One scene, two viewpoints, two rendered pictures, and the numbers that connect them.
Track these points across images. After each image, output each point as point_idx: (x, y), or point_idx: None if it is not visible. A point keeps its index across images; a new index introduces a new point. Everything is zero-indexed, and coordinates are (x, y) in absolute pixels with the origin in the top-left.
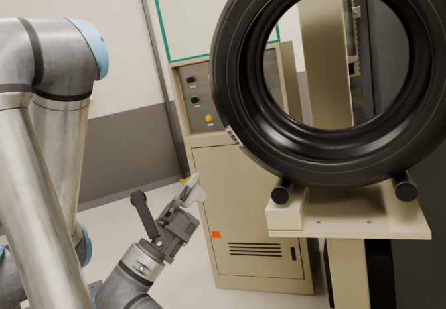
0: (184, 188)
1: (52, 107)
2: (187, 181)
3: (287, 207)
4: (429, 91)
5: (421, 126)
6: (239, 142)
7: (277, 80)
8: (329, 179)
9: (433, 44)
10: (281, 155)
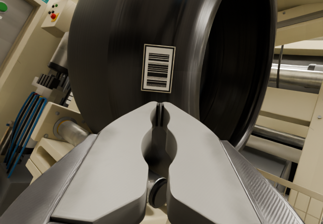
0: (241, 155)
1: None
2: (150, 120)
3: (154, 214)
4: (252, 121)
5: (244, 143)
6: (166, 84)
7: (12, 34)
8: None
9: (264, 95)
10: None
